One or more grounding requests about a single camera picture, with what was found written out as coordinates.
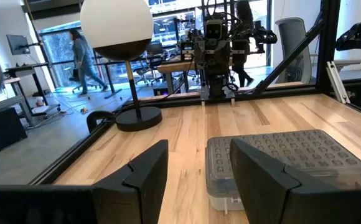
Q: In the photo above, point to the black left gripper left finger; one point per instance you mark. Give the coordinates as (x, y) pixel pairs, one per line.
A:
(146, 189)

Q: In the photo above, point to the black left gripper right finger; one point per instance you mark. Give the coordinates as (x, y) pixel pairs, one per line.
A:
(261, 193)

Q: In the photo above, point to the clear supply box grey lid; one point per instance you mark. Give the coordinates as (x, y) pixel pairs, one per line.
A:
(292, 149)

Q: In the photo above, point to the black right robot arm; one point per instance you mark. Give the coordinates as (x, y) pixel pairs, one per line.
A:
(216, 82)

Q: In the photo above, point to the black box blue light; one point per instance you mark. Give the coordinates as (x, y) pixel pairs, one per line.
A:
(0, 129)

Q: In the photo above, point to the wooden top desk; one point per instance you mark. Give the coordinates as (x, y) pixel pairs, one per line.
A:
(174, 67)

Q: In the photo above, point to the person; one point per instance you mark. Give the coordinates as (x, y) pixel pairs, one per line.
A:
(244, 14)
(82, 53)

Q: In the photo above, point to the black office chair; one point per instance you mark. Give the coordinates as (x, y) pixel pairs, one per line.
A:
(154, 49)

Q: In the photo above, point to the grey office chair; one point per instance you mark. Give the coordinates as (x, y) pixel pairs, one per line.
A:
(292, 34)

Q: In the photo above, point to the white globe table lamp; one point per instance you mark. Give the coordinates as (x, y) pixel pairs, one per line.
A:
(115, 21)

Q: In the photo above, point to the black standing desk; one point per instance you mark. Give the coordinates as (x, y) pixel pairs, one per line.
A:
(109, 79)

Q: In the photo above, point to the silver aluminium bar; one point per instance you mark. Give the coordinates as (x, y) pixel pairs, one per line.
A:
(337, 82)

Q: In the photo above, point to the white cup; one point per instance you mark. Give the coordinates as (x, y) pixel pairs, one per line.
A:
(39, 101)

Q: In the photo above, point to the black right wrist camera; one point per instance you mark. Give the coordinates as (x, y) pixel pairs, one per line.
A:
(213, 29)

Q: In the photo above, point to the wall mounted screen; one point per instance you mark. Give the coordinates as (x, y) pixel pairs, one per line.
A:
(18, 44)

